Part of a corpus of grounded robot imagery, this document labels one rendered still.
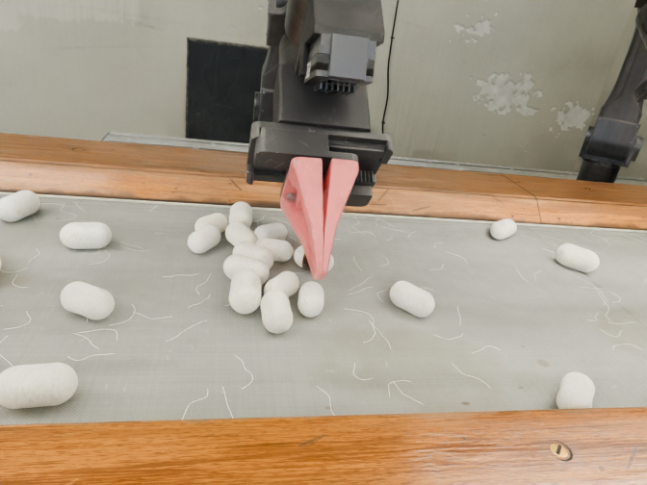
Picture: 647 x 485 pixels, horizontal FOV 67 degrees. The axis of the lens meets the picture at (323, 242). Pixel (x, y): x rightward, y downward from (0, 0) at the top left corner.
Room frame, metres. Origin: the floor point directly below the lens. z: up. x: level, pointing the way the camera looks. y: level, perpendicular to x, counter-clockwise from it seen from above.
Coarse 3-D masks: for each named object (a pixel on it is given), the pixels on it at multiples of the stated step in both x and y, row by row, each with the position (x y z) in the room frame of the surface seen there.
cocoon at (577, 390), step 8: (568, 376) 0.23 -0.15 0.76; (576, 376) 0.23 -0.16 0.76; (584, 376) 0.23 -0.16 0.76; (560, 384) 0.23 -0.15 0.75; (568, 384) 0.23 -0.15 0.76; (576, 384) 0.22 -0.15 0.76; (584, 384) 0.23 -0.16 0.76; (592, 384) 0.23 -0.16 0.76; (560, 392) 0.22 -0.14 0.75; (568, 392) 0.22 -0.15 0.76; (576, 392) 0.22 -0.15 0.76; (584, 392) 0.22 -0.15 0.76; (592, 392) 0.22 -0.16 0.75; (560, 400) 0.22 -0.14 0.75; (568, 400) 0.22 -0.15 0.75; (576, 400) 0.21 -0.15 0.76; (584, 400) 0.21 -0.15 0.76; (560, 408) 0.22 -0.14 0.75; (568, 408) 0.21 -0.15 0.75; (576, 408) 0.21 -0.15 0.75
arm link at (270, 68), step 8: (272, 48) 0.71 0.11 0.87; (272, 56) 0.71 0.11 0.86; (264, 64) 0.74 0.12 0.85; (272, 64) 0.72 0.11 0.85; (264, 72) 0.72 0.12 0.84; (272, 72) 0.72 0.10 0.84; (264, 80) 0.72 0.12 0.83; (272, 80) 0.72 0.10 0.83; (264, 88) 0.72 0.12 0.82; (272, 88) 0.72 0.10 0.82; (264, 96) 0.72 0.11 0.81; (272, 96) 0.72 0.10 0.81; (264, 104) 0.72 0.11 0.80; (272, 104) 0.72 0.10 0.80; (264, 112) 0.72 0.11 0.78; (272, 112) 0.73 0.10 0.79; (264, 120) 0.73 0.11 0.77; (272, 120) 0.73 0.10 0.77
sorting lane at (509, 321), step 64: (0, 192) 0.40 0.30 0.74; (0, 256) 0.30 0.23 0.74; (64, 256) 0.31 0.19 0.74; (128, 256) 0.33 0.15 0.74; (192, 256) 0.34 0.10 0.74; (384, 256) 0.39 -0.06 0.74; (448, 256) 0.41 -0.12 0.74; (512, 256) 0.43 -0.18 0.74; (640, 256) 0.48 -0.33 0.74; (0, 320) 0.23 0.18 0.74; (64, 320) 0.24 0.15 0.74; (128, 320) 0.25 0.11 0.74; (192, 320) 0.26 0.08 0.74; (256, 320) 0.27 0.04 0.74; (320, 320) 0.28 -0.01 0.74; (384, 320) 0.29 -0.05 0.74; (448, 320) 0.30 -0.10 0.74; (512, 320) 0.31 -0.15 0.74; (576, 320) 0.33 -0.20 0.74; (640, 320) 0.34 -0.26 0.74; (128, 384) 0.19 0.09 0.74; (192, 384) 0.20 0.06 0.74; (256, 384) 0.21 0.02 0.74; (320, 384) 0.21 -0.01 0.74; (384, 384) 0.22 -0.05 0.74; (448, 384) 0.23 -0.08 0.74; (512, 384) 0.24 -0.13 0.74; (640, 384) 0.26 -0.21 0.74
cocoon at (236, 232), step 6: (234, 222) 0.37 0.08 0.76; (240, 222) 0.37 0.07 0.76; (228, 228) 0.37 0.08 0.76; (234, 228) 0.37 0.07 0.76; (240, 228) 0.36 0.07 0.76; (246, 228) 0.36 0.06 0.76; (228, 234) 0.36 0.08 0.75; (234, 234) 0.36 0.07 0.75; (240, 234) 0.36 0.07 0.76; (246, 234) 0.36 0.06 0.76; (252, 234) 0.36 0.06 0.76; (228, 240) 0.37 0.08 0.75; (234, 240) 0.36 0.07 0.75; (240, 240) 0.35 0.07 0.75; (246, 240) 0.35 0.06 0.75; (252, 240) 0.36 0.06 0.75
